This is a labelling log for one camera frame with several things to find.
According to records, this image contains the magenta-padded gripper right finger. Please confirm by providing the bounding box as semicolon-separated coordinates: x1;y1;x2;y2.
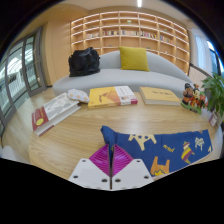
110;143;155;192

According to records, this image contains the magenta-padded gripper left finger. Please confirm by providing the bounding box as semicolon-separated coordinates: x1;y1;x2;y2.
68;143;112;192

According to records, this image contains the blue printed towel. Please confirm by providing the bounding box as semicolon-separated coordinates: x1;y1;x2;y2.
100;125;214;178

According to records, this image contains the white orange-dotted pouch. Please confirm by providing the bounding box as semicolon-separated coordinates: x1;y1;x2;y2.
66;88;91;104

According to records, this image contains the yellow and orange book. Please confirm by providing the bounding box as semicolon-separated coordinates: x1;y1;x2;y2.
87;85;139;110

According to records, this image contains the plain yellow book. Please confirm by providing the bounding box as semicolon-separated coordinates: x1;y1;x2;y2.
138;86;183;107

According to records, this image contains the light grey curved sofa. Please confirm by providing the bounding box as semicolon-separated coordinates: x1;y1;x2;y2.
52;49;194;98

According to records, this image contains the three-figure colourful figurine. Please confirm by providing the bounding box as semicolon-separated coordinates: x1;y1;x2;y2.
180;82;209;115

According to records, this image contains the small white and red can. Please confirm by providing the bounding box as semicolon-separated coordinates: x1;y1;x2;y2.
209;111;219;127

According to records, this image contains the black bag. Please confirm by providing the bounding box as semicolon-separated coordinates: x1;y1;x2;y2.
68;46;101;78

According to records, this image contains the yellow square cushion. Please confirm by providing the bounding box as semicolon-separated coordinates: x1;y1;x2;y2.
118;45;151;73

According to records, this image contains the green potted plant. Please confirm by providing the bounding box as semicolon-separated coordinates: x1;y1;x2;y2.
201;72;224;118

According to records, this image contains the grey-framed glass door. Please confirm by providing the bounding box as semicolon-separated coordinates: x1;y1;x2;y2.
0;27;48;134

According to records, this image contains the white curtain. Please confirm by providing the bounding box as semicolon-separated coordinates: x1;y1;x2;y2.
194;34;214;76

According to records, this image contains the dark-framed window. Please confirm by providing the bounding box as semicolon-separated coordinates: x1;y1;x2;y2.
207;39;223;76

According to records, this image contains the wooden wall shelf unit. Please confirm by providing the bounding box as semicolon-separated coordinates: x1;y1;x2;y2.
69;10;191;75

